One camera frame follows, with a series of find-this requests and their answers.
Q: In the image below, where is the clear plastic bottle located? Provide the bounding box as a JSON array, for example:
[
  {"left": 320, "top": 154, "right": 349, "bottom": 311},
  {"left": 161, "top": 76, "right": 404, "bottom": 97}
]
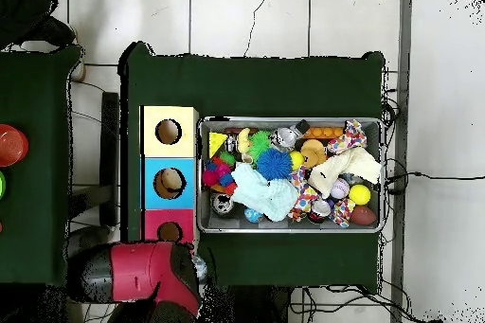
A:
[{"left": 192, "top": 254, "right": 209, "bottom": 283}]

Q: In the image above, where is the wooden box with three holes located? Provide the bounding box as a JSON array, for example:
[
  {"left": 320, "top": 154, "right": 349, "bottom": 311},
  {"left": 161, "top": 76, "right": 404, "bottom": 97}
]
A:
[{"left": 139, "top": 105, "right": 200, "bottom": 244}]

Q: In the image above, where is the green spiky rubber ball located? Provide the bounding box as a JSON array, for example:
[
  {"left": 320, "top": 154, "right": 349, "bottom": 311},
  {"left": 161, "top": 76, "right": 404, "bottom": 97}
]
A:
[{"left": 248, "top": 129, "right": 273, "bottom": 161}]

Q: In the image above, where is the blue spiky rubber ball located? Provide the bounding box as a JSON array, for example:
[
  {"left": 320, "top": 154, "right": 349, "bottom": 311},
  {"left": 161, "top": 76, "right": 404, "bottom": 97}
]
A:
[{"left": 256, "top": 147, "right": 294, "bottom": 182}]

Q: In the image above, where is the yellow cheese wedge toy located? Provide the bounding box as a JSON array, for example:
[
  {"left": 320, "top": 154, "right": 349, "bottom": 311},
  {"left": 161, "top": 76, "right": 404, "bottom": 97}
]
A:
[{"left": 208, "top": 131, "right": 229, "bottom": 158}]

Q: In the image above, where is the mint green waffle cloth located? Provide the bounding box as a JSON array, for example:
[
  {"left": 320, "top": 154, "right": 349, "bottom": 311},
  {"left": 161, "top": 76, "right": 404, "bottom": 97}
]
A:
[{"left": 229, "top": 162, "right": 299, "bottom": 223}]

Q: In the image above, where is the brown plush toy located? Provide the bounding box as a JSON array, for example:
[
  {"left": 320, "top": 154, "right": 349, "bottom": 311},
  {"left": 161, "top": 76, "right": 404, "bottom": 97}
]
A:
[{"left": 300, "top": 138, "right": 328, "bottom": 170}]

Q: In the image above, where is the dark green table cloth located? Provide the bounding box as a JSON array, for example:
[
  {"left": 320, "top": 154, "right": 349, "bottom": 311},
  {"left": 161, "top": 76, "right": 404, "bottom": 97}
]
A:
[
  {"left": 0, "top": 44, "right": 87, "bottom": 288},
  {"left": 117, "top": 41, "right": 386, "bottom": 294}
]

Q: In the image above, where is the cream waffle cloth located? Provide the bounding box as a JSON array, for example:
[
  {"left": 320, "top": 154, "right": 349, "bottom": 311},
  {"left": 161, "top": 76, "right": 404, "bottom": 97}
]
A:
[{"left": 307, "top": 147, "right": 383, "bottom": 199}]

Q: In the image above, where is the white toy baseball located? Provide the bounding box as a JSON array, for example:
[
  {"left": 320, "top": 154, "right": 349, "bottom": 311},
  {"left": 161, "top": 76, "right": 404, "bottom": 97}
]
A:
[{"left": 330, "top": 177, "right": 350, "bottom": 200}]

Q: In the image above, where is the yellow tennis ball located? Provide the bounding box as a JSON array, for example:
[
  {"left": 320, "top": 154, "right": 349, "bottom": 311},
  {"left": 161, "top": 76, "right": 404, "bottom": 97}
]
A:
[{"left": 348, "top": 184, "right": 372, "bottom": 206}]

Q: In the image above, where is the brown toy football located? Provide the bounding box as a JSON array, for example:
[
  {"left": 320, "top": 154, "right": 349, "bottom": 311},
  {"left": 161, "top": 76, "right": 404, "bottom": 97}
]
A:
[{"left": 349, "top": 205, "right": 378, "bottom": 226}]

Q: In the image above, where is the grey rounded base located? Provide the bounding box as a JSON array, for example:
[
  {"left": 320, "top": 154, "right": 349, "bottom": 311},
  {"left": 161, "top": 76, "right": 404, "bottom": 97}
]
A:
[{"left": 66, "top": 224, "right": 112, "bottom": 250}]

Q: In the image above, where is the red plastic cup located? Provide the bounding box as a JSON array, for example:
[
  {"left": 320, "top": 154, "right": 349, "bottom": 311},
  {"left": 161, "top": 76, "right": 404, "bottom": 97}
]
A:
[{"left": 0, "top": 123, "right": 30, "bottom": 168}]

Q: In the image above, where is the person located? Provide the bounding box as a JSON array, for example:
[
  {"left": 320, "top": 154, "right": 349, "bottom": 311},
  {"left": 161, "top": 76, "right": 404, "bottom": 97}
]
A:
[{"left": 0, "top": 0, "right": 77, "bottom": 51}]

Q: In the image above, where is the silver wire mesh bin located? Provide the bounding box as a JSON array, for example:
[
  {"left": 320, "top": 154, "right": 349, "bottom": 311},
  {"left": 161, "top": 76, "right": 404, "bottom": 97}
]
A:
[{"left": 196, "top": 116, "right": 386, "bottom": 234}]

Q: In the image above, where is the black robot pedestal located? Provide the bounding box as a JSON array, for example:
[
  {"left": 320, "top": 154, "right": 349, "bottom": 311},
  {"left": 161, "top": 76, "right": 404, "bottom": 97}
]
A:
[{"left": 200, "top": 285, "right": 291, "bottom": 323}]

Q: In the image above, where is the black power cable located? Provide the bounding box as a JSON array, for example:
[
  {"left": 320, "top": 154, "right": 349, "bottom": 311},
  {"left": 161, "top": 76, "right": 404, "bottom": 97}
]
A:
[{"left": 384, "top": 170, "right": 485, "bottom": 196}]

